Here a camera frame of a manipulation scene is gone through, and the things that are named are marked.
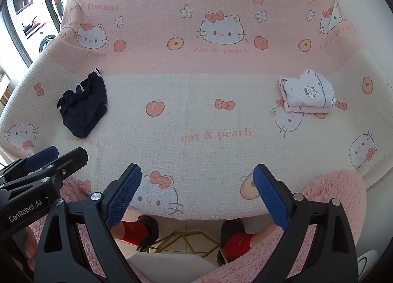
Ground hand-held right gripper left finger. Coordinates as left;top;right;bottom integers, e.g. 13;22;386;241
33;163;151;283

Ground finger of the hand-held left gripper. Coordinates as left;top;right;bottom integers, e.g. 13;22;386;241
0;147;89;207
0;146;59;181

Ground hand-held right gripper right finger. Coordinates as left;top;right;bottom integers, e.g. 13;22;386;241
252;164;360;283

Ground navy blue shorts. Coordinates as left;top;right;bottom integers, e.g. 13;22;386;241
56;68;109;139

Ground black slipper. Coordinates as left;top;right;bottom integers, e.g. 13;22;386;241
216;219;246;267
137;215;160;253

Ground pink fluffy robe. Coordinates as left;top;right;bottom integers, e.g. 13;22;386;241
23;170;383;283

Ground white stool seat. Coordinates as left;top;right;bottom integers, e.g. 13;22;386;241
127;252;215;283

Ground pink folded garment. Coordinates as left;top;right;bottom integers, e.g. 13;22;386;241
281;99;334;114

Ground white printed folded garment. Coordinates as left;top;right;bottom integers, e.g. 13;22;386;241
278;69;336;108

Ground black round object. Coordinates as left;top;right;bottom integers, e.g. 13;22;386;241
38;34;56;53

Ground white round object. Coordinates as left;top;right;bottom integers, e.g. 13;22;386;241
356;250;379;280

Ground pink white printed blanket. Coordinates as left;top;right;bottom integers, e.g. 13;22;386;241
0;0;393;220

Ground window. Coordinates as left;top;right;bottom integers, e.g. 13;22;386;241
0;0;66;69

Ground gold wire stool frame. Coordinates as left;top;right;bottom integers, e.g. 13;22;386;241
144;231;229;260

